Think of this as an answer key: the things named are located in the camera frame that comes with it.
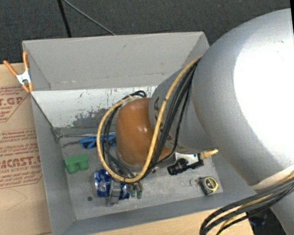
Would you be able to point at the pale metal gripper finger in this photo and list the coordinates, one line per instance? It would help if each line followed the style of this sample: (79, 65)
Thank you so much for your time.
(112, 197)

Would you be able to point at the blue and white crumpled packet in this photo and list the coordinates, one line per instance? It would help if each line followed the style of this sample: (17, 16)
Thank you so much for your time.
(101, 182)

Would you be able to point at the green plastic double cup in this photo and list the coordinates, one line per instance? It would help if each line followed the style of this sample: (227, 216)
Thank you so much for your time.
(75, 163)

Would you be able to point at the blue sunglasses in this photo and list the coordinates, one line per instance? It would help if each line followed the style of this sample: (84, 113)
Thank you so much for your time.
(87, 143)

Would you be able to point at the yellow and black tape measure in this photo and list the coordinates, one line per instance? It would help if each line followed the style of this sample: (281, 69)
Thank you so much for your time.
(209, 185)

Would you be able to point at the brown cardboard board, red print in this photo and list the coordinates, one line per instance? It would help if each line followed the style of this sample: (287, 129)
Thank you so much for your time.
(19, 204)

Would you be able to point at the grey metal bin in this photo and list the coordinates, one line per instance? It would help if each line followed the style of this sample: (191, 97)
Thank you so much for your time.
(76, 61)

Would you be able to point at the black cylinder on white bracket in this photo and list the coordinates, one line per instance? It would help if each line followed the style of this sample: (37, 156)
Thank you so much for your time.
(178, 167)

